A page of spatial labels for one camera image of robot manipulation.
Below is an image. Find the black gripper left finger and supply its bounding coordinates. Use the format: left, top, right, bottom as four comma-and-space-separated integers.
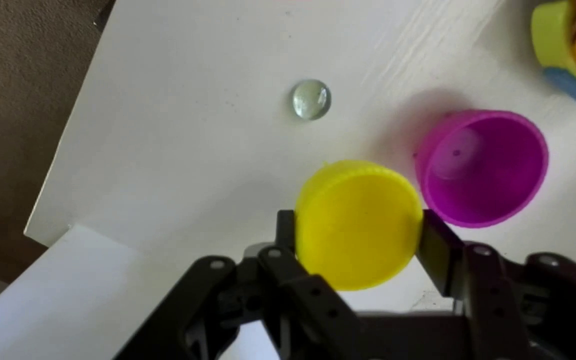
114, 208, 395, 360

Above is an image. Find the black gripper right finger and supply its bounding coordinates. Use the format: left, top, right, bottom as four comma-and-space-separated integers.
418, 208, 576, 360

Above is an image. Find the yellow plastic cup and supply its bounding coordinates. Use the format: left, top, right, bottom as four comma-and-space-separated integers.
294, 159, 426, 295

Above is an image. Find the magenta plastic cup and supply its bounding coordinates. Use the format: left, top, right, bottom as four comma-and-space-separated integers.
413, 109, 551, 230

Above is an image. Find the low white counter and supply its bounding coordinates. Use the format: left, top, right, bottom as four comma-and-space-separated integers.
22, 0, 576, 317

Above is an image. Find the clear glass pebble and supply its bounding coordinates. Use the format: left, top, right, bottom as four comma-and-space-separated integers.
289, 79, 334, 125

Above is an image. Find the orange toy car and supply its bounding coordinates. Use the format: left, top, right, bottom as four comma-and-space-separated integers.
528, 0, 576, 113

